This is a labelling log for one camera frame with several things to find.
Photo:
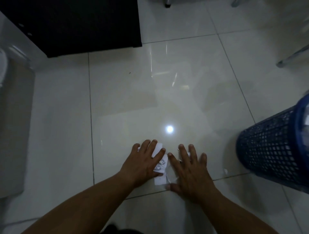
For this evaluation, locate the person's right hand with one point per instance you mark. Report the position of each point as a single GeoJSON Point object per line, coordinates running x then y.
{"type": "Point", "coordinates": [193, 177]}

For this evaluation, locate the person's left hand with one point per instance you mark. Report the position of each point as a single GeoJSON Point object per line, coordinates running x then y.
{"type": "Point", "coordinates": [138, 166]}

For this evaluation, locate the person's right little finger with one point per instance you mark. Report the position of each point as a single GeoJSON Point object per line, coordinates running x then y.
{"type": "Point", "coordinates": [204, 161]}

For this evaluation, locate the person's left middle finger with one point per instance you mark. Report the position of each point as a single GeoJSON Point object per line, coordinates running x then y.
{"type": "Point", "coordinates": [152, 148]}

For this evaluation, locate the person's left little finger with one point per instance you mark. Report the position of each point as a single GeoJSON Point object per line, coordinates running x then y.
{"type": "Point", "coordinates": [135, 149]}

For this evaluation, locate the person's right middle finger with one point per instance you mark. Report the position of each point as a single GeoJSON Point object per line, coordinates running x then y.
{"type": "Point", "coordinates": [183, 155]}

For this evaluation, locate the person's right thumb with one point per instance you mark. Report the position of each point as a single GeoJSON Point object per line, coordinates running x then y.
{"type": "Point", "coordinates": [173, 186]}

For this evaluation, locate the white torn paper piece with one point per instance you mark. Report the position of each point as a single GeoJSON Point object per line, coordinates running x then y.
{"type": "Point", "coordinates": [171, 174]}

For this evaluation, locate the white printed paper piece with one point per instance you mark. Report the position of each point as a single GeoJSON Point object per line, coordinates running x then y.
{"type": "Point", "coordinates": [160, 179]}

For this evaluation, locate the person's right forearm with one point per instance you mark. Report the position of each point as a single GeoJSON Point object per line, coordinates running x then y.
{"type": "Point", "coordinates": [229, 217]}

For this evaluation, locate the person's left forearm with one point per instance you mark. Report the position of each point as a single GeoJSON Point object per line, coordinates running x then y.
{"type": "Point", "coordinates": [87, 207]}

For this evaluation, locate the person's dark clothing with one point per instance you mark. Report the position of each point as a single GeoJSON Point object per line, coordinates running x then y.
{"type": "Point", "coordinates": [122, 230]}

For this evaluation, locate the blue plastic mesh wastebasket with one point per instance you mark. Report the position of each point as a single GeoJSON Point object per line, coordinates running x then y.
{"type": "Point", "coordinates": [272, 149]}

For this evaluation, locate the white plastic cabinet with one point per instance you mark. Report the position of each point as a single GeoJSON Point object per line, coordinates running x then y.
{"type": "Point", "coordinates": [17, 108]}

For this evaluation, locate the black cabinet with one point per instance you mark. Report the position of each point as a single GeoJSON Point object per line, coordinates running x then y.
{"type": "Point", "coordinates": [79, 24]}

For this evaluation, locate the metal chair leg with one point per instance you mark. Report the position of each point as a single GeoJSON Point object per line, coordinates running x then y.
{"type": "Point", "coordinates": [293, 56]}
{"type": "Point", "coordinates": [167, 3]}

